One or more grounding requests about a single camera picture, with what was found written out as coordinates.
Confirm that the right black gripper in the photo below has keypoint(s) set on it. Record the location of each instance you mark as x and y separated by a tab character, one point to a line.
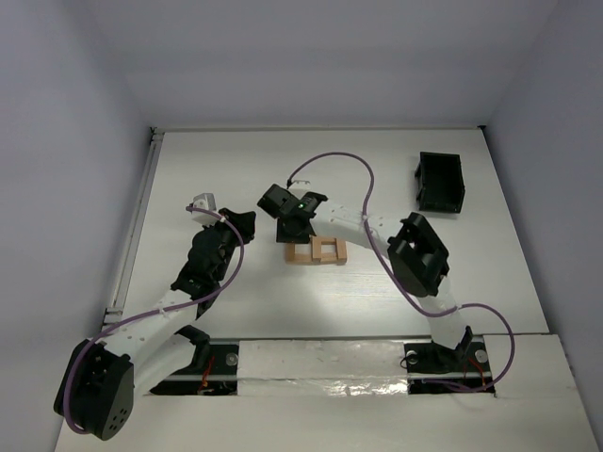
292	234

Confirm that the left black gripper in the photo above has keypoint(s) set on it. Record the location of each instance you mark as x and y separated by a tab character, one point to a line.
233	224

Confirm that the black plastic bin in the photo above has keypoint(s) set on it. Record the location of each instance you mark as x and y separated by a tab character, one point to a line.
440	183

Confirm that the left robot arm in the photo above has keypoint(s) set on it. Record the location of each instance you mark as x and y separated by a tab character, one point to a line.
110	371

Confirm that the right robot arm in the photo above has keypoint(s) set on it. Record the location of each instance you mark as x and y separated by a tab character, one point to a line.
412	253

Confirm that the silver tape strip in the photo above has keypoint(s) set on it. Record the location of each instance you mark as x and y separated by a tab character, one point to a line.
339	368

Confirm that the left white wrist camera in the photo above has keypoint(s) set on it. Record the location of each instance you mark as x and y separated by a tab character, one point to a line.
202	203

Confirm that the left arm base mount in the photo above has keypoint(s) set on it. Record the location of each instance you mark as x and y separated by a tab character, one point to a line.
214	373

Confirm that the aluminium side rail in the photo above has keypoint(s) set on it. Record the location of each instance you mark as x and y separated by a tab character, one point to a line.
115	306

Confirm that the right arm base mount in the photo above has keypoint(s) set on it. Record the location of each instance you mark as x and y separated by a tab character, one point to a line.
428	375

